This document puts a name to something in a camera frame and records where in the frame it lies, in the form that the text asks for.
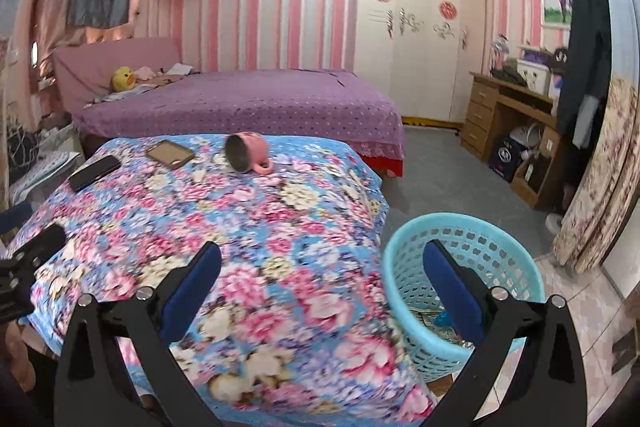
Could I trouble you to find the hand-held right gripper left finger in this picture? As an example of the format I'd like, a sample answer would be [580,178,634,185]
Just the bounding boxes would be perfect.
[54,242,223,427]

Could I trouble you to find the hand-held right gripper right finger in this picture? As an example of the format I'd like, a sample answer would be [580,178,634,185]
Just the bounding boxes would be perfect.
[424,239,588,427]

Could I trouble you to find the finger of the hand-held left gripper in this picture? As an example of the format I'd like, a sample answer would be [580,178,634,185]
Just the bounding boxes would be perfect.
[0,201,33,234]
[10,223,67,270]

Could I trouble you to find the light blue plastic basket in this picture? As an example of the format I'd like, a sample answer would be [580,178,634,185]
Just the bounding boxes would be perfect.
[381,213,547,383]

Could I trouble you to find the person's left forearm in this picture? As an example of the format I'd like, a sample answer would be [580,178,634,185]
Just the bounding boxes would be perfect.
[0,322,36,388]

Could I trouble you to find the patterned padded board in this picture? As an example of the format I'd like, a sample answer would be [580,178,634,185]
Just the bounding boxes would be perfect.
[10,152,86,202]

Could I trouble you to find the dark patterned cloth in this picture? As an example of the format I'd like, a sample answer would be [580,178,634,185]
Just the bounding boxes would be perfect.
[7,129,38,178]

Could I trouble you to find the floral blanket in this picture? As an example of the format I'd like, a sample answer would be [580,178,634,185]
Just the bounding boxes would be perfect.
[20,133,436,427]

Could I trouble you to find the black phone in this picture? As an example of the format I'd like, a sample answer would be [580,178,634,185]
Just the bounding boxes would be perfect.
[68,154,122,194]

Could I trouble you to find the cardboard box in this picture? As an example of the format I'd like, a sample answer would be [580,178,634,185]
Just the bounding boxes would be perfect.
[512,152,553,200]

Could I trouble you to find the black printed box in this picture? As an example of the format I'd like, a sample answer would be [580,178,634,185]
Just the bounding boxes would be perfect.
[487,133,526,182]

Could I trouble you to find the pink mug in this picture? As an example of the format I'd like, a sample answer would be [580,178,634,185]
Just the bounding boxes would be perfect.
[224,132,273,175]

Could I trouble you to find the pink bed headboard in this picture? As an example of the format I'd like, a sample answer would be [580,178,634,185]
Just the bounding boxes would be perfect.
[51,38,182,112]

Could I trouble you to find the small white fan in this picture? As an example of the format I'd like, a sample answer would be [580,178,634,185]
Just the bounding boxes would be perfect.
[510,123,543,152]

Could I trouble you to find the yellow duck plush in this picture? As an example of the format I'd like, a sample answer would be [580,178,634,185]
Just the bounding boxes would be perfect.
[111,67,137,92]

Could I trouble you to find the dark wooden stool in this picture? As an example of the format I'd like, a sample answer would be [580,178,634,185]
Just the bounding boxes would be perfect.
[612,332,640,373]

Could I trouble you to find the floral door curtain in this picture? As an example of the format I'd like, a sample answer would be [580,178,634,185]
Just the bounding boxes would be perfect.
[550,74,640,275]

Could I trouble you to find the wooden desk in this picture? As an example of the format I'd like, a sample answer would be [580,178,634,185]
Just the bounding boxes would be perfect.
[460,72,566,210]

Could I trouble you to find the purple dotted bed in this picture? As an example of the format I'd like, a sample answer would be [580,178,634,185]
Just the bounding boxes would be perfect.
[72,68,407,178]

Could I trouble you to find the grey hanging garment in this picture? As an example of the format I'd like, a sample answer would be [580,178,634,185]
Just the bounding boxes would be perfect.
[572,97,601,148]

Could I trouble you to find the white wardrobe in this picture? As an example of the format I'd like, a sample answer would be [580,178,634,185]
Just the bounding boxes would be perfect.
[354,0,488,125]

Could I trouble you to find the dark clothes on desk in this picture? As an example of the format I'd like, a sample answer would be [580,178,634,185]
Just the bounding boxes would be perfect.
[492,66,528,88]

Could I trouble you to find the white storage box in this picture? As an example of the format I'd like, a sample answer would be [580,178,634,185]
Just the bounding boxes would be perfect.
[515,58,553,94]

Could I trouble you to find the table lamp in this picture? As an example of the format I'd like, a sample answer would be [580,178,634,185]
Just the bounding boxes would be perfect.
[490,34,511,72]

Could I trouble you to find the purple box lid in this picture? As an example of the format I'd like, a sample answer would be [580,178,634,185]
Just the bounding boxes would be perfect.
[517,47,556,62]

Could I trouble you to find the dark hanging coat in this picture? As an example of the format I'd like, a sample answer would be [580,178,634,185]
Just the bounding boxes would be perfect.
[555,0,613,135]

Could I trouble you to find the framed couple photo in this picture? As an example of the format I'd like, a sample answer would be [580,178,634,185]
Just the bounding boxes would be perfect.
[541,0,576,28]

